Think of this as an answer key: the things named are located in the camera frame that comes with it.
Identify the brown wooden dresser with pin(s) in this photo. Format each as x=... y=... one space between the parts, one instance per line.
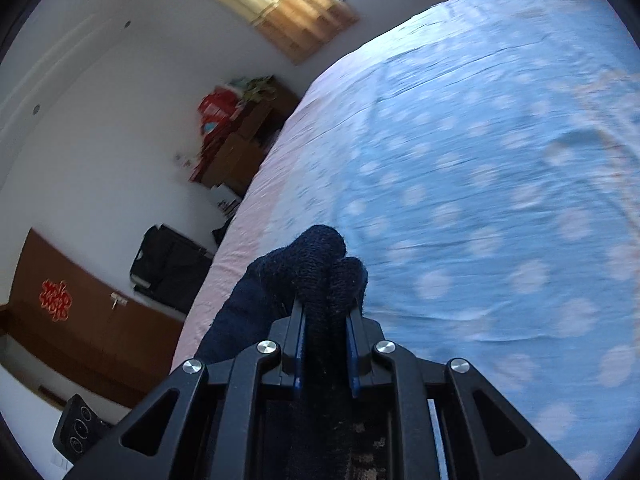
x=240 y=155

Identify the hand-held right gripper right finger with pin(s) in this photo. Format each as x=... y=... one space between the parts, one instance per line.
x=353 y=355

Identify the red paper decoration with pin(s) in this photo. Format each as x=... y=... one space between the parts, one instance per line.
x=56 y=300

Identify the navy striped knit sweater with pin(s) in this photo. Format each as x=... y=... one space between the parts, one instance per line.
x=310 y=255

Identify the brown wooden door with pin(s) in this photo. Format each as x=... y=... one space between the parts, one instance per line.
x=100 y=340

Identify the wide orange curtain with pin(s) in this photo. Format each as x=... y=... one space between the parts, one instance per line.
x=295 y=15

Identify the blue dotted bed sheet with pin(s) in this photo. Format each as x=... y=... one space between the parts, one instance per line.
x=475 y=160

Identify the red bags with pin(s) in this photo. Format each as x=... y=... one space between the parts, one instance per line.
x=215 y=110

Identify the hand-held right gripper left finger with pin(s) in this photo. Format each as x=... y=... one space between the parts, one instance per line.
x=298 y=355

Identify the black bag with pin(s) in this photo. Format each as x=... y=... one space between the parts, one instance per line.
x=170 y=270

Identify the green item on dresser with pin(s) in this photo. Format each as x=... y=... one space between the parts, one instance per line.
x=255 y=87

